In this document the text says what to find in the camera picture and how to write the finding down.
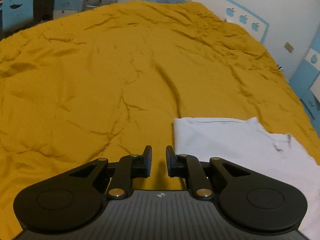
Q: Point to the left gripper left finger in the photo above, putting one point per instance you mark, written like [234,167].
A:
[125,171]

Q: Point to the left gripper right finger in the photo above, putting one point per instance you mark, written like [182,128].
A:
[194,172]

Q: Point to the white Nevada sweatshirt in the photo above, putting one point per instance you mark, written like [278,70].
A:
[248,144]

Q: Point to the mustard yellow bed quilt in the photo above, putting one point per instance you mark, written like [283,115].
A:
[109,81]

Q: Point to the blue white wardrobe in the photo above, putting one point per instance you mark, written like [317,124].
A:
[305,76]

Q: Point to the white blue headboard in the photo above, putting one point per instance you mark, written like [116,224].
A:
[235,13]

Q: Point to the blue smiley face chair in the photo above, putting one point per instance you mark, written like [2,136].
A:
[16,14]

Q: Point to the wall switch plate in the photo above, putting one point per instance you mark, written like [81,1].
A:
[289,47]

